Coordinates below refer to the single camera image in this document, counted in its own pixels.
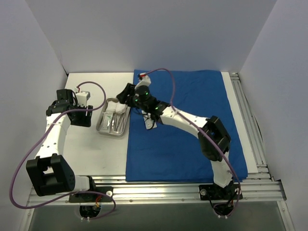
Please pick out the scalpel handle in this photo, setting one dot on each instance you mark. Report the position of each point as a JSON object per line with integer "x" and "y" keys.
{"x": 113, "y": 123}

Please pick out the aluminium right rail frame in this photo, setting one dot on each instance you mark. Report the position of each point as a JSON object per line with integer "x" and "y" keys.
{"x": 246, "y": 125}

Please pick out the stainless steel tray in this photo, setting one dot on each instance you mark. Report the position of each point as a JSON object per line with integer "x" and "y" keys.
{"x": 110, "y": 133}

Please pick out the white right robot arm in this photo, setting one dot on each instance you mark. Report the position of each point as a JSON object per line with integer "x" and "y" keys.
{"x": 213, "y": 137}

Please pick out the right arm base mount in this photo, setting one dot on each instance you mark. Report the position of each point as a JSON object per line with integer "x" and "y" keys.
{"x": 222, "y": 200}

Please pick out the suture packet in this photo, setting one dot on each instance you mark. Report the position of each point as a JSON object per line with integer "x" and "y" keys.
{"x": 107, "y": 121}
{"x": 149, "y": 123}

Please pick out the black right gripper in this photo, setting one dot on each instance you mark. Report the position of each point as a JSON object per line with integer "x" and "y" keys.
{"x": 128, "y": 92}

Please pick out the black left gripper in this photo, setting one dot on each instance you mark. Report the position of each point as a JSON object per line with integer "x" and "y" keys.
{"x": 81, "y": 117}

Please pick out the steel tweezers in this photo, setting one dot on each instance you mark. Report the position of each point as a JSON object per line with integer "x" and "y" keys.
{"x": 118, "y": 118}
{"x": 121, "y": 122}

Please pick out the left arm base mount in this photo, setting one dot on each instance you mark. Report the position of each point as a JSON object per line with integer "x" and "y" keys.
{"x": 91, "y": 202}

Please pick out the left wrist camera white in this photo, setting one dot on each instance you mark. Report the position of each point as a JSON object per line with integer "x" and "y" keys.
{"x": 82, "y": 98}

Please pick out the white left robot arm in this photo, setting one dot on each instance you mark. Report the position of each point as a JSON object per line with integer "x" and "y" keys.
{"x": 49, "y": 172}

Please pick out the blue surgical drape cloth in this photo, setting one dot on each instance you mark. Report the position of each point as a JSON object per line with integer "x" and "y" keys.
{"x": 166, "y": 153}

